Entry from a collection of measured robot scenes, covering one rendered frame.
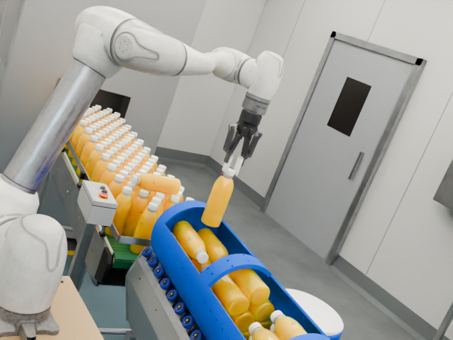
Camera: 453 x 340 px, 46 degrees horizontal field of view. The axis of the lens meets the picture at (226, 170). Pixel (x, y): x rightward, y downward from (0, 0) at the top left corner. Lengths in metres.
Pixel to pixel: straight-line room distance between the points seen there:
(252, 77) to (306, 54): 4.60
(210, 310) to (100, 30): 0.85
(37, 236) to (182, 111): 5.69
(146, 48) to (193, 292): 0.77
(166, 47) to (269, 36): 5.62
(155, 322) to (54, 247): 0.68
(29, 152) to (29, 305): 0.39
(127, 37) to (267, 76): 0.61
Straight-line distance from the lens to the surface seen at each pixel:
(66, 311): 1.61
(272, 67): 1.82
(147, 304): 2.04
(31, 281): 1.40
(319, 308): 2.12
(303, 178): 6.00
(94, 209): 2.13
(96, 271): 2.30
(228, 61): 1.87
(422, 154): 5.21
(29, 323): 1.47
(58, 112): 1.50
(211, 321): 1.62
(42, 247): 1.38
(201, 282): 1.70
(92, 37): 1.49
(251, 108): 1.84
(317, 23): 6.46
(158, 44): 1.39
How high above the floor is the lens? 1.89
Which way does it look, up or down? 14 degrees down
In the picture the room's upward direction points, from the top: 21 degrees clockwise
